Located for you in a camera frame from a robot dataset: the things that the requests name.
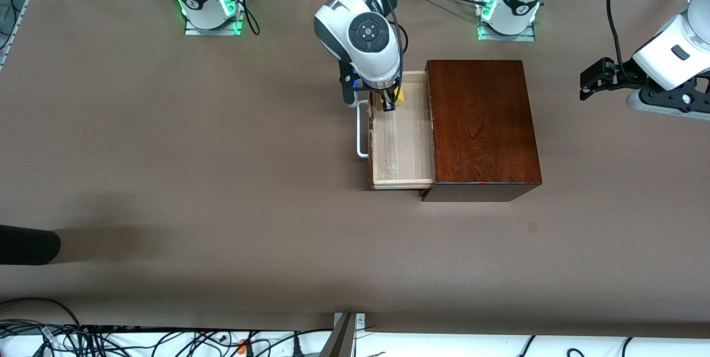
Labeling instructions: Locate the white drawer handle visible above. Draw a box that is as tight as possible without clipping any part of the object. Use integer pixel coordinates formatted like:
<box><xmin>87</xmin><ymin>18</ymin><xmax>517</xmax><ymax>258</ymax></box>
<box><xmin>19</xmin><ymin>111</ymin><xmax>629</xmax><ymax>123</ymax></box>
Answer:
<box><xmin>356</xmin><ymin>100</ymin><xmax>372</xmax><ymax>159</ymax></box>

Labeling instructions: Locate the light wood drawer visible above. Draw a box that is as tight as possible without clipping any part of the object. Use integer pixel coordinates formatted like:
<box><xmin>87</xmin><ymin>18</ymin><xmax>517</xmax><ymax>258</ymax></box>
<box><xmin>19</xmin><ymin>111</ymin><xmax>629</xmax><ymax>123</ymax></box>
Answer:
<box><xmin>367</xmin><ymin>70</ymin><xmax>437</xmax><ymax>191</ymax></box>

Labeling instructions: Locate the dark brown wooden cabinet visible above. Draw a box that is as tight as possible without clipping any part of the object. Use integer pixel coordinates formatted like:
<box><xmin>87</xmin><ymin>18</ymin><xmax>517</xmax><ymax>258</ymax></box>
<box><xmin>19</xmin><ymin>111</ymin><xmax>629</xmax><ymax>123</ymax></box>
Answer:
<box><xmin>420</xmin><ymin>59</ymin><xmax>543</xmax><ymax>203</ymax></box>

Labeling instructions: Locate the black rounded object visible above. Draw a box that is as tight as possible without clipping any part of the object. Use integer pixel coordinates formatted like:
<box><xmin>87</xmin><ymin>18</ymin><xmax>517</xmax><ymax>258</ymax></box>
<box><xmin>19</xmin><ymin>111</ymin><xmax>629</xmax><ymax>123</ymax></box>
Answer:
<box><xmin>0</xmin><ymin>225</ymin><xmax>61</xmax><ymax>266</ymax></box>

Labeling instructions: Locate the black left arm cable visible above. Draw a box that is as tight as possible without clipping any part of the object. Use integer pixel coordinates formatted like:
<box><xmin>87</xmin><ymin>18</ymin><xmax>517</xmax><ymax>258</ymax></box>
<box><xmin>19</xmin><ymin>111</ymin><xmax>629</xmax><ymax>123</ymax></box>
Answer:
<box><xmin>606</xmin><ymin>0</ymin><xmax>634</xmax><ymax>78</ymax></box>

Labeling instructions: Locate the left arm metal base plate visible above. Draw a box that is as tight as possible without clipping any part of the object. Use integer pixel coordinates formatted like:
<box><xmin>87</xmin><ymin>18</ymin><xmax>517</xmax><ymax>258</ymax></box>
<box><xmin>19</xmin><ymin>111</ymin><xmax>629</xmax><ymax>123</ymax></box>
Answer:
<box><xmin>476</xmin><ymin>0</ymin><xmax>536</xmax><ymax>42</ymax></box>

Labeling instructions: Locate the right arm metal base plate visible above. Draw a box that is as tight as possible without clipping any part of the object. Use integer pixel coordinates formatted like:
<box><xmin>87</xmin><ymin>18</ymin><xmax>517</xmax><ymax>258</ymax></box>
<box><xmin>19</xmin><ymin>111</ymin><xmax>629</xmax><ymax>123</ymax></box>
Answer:
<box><xmin>184</xmin><ymin>0</ymin><xmax>245</xmax><ymax>37</ymax></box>

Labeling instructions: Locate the metal table edge bracket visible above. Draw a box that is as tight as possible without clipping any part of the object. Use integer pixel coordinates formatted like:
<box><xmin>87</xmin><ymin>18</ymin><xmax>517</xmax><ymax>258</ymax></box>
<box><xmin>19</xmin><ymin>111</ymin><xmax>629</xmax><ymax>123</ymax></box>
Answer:
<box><xmin>319</xmin><ymin>312</ymin><xmax>367</xmax><ymax>357</ymax></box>

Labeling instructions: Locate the aluminium frame rail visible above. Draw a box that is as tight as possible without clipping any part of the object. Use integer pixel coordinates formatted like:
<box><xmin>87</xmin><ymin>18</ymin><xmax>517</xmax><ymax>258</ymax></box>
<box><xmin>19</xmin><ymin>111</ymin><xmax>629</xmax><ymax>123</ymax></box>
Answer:
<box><xmin>0</xmin><ymin>0</ymin><xmax>56</xmax><ymax>72</ymax></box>

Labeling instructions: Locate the black floor cable loop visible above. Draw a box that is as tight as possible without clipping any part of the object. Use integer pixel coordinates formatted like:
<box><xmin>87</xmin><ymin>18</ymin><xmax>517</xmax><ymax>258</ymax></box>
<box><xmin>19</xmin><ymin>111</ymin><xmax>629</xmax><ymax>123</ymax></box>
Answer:
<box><xmin>0</xmin><ymin>297</ymin><xmax>84</xmax><ymax>329</ymax></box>

